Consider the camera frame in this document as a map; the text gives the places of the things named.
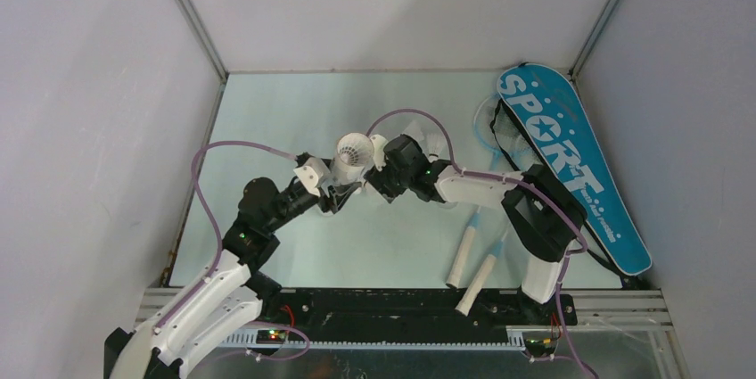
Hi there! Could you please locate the white shuttlecock tube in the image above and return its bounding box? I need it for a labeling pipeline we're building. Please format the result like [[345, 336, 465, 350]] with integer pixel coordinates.
[[331, 133, 374, 186]]

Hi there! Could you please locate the white shuttlecock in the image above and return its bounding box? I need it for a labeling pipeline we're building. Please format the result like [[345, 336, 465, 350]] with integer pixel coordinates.
[[335, 133, 374, 167], [425, 133, 448, 162], [402, 120, 425, 144]]

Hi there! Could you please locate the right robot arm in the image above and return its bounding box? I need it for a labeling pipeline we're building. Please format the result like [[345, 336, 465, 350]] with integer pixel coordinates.
[[365, 135, 588, 324]]

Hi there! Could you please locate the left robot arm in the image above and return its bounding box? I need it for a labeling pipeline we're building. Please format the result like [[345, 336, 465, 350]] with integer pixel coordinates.
[[103, 177, 360, 378]]

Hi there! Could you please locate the blue badminton racket left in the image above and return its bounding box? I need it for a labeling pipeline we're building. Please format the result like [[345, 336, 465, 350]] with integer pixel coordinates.
[[446, 95, 503, 289]]

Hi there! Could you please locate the blue badminton racket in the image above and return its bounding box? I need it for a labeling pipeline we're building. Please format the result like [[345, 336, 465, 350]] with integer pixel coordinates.
[[455, 134, 533, 317], [446, 95, 503, 289]]

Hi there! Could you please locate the blue badminton racket right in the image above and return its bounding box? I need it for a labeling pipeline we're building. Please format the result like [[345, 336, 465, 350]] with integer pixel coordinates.
[[455, 134, 533, 317]]

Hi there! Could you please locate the blue racket cover bag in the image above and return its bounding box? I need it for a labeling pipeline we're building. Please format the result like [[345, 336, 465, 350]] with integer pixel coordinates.
[[495, 63, 653, 276]]

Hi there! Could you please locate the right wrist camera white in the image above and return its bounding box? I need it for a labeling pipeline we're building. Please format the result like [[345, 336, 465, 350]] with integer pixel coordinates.
[[369, 134, 389, 157]]

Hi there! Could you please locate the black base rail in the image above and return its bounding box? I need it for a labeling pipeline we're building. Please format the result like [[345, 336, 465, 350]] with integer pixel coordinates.
[[260, 287, 578, 345]]

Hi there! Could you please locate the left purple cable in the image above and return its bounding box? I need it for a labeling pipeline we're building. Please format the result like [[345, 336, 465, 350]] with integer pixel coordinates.
[[154, 140, 298, 330]]

